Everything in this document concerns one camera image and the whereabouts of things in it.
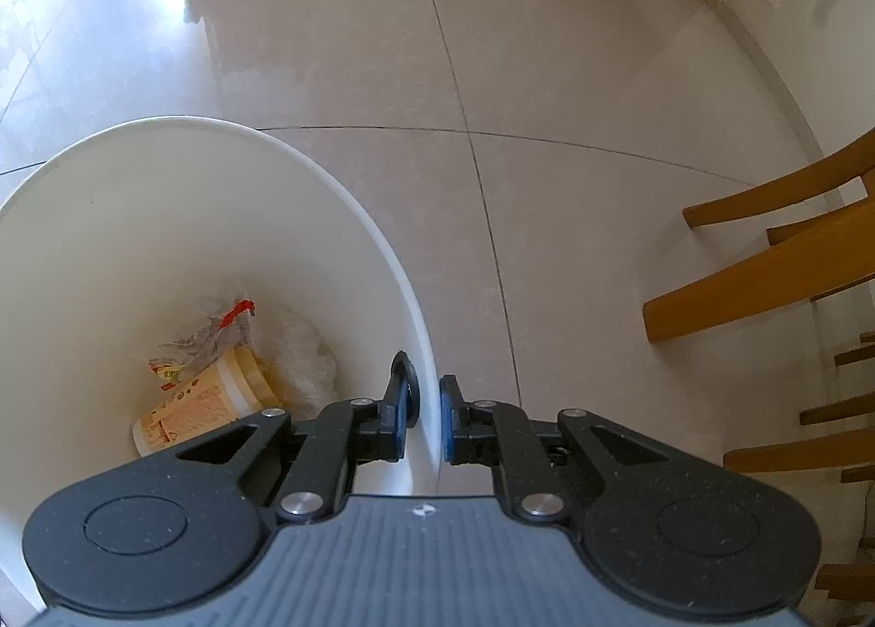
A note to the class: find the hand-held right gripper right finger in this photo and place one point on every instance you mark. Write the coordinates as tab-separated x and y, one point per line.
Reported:
448	425

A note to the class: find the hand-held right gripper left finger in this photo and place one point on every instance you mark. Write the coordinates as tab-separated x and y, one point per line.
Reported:
396	430

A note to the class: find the yellow instant noodle cup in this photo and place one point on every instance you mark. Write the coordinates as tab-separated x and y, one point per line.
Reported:
205	396

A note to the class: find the clear wrapper with red strip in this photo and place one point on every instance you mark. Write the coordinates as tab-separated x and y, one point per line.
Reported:
205	340

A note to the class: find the white plastic bucket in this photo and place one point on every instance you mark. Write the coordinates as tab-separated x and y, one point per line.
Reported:
102	258

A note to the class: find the white crumpled plastic bag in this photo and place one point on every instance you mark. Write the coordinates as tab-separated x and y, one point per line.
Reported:
307	360

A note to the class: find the wooden chair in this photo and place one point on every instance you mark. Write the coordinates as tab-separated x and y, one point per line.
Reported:
738	292

